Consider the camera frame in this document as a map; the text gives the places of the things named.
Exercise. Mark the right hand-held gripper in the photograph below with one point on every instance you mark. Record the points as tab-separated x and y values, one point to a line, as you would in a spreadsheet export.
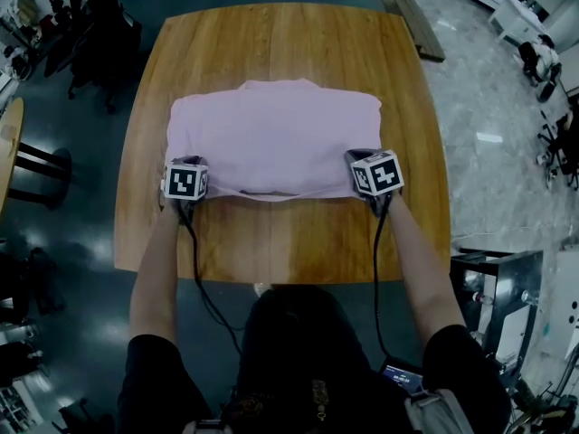
377	174

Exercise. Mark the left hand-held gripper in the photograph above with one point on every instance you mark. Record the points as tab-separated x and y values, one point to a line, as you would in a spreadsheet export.
183	183

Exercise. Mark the pink shirt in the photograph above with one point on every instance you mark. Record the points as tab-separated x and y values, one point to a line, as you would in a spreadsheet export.
271	138

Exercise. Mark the person's left forearm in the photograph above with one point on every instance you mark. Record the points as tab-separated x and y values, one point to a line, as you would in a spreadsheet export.
156	278

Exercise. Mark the person's right forearm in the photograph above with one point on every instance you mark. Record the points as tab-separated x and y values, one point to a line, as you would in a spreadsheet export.
420	269

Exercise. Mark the person's left shoe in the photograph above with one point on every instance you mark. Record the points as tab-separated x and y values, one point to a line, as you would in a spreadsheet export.
262	289

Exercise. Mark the dark wooden platform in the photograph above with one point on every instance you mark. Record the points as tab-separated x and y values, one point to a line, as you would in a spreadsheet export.
407	16

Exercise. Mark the black ergonomic chair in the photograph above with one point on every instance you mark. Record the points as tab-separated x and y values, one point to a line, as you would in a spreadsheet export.
99	43

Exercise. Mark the round wooden table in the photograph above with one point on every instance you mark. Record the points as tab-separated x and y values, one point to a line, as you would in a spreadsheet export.
9	152

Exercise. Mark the black scooter with white cover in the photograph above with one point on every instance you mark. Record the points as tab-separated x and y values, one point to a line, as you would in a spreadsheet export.
540	61

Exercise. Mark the white cabinet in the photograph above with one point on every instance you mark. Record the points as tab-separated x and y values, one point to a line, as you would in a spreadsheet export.
515	18

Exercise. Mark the person's black t-shirt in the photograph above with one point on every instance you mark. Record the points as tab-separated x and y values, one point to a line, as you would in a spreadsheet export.
294	355

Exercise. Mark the clear plastic bottle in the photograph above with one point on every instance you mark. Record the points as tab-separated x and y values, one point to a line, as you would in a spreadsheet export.
530	296

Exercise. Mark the black screen device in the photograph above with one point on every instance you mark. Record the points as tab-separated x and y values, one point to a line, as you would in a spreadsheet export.
402	375

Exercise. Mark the clothes rack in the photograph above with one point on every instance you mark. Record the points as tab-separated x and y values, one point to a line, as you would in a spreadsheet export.
28	2

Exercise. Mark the white panel box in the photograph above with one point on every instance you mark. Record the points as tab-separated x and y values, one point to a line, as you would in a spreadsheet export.
569	305

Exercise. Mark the black frame table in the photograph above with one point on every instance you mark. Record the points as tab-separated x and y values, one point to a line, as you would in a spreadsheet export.
511	278

